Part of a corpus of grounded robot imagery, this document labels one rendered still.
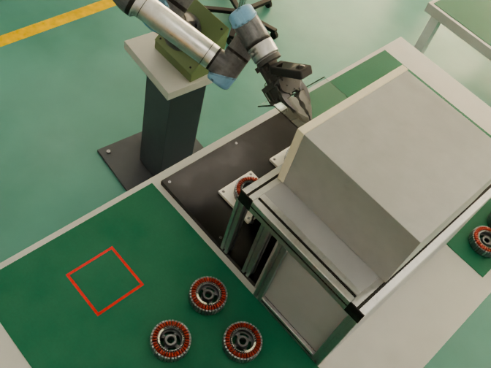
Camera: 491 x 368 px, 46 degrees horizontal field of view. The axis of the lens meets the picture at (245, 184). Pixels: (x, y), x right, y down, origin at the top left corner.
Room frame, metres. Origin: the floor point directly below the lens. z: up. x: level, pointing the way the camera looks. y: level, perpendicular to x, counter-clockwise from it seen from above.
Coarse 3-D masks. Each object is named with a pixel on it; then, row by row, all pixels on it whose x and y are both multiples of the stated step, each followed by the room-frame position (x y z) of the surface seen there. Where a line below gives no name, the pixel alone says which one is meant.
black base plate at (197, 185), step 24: (288, 120) 1.53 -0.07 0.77; (240, 144) 1.34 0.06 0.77; (264, 144) 1.38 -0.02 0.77; (288, 144) 1.42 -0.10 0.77; (192, 168) 1.17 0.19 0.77; (216, 168) 1.21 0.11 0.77; (240, 168) 1.24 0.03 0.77; (264, 168) 1.27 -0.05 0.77; (168, 192) 1.06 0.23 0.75; (192, 192) 1.08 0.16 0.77; (216, 192) 1.11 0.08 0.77; (192, 216) 0.99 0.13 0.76; (216, 216) 1.02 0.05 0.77; (216, 240) 0.93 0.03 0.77; (240, 240) 0.96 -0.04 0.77; (240, 264) 0.88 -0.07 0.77; (264, 264) 0.91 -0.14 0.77
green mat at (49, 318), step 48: (144, 192) 1.03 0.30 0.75; (96, 240) 0.81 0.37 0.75; (144, 240) 0.86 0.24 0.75; (192, 240) 0.92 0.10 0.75; (0, 288) 0.57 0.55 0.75; (48, 288) 0.62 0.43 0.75; (96, 288) 0.66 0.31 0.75; (144, 288) 0.71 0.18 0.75; (240, 288) 0.81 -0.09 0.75; (48, 336) 0.49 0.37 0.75; (96, 336) 0.53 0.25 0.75; (144, 336) 0.58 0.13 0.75; (192, 336) 0.62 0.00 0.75; (288, 336) 0.72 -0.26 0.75
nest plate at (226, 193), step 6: (246, 174) 1.21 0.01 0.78; (252, 174) 1.22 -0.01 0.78; (228, 186) 1.14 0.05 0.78; (234, 186) 1.15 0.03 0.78; (222, 192) 1.11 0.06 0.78; (228, 192) 1.12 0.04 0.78; (228, 198) 1.09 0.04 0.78; (234, 198) 1.10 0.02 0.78; (234, 204) 1.08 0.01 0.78; (246, 216) 1.05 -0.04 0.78; (246, 222) 1.03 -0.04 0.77
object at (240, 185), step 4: (248, 176) 1.18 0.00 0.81; (240, 180) 1.15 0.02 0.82; (244, 180) 1.16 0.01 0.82; (248, 180) 1.16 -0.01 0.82; (252, 180) 1.17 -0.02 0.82; (236, 184) 1.13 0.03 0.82; (240, 184) 1.14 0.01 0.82; (244, 184) 1.14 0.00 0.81; (248, 184) 1.16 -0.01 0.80; (236, 188) 1.12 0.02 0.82; (240, 188) 1.12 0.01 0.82; (236, 192) 1.10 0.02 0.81; (236, 196) 1.10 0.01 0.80
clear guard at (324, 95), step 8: (304, 80) 1.49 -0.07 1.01; (312, 80) 1.47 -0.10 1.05; (320, 80) 1.46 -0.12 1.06; (328, 80) 1.47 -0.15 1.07; (312, 88) 1.41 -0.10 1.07; (320, 88) 1.42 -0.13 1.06; (328, 88) 1.44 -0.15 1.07; (336, 88) 1.45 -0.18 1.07; (312, 96) 1.37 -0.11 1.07; (320, 96) 1.39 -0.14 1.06; (328, 96) 1.40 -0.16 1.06; (336, 96) 1.41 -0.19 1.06; (344, 96) 1.42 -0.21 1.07; (264, 104) 1.31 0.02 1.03; (280, 104) 1.29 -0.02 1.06; (312, 104) 1.34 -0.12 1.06; (320, 104) 1.35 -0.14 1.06; (328, 104) 1.36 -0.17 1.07; (336, 104) 1.38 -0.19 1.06; (312, 112) 1.31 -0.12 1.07; (320, 112) 1.32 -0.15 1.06; (296, 120) 1.25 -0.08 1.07
